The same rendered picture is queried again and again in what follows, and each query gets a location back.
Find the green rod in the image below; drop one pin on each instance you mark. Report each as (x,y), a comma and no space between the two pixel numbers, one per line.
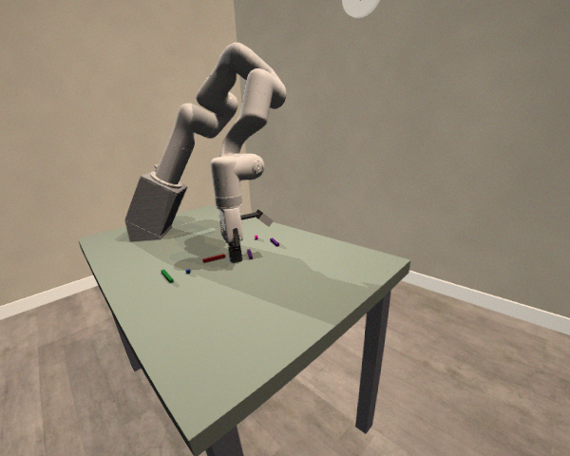
(167,276)

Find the red rod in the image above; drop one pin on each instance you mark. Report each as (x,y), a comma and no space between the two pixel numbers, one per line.
(213,258)

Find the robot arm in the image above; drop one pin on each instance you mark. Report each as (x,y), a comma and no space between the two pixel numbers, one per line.
(214,95)

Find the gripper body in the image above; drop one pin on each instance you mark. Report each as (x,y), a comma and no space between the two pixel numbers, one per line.
(229,220)

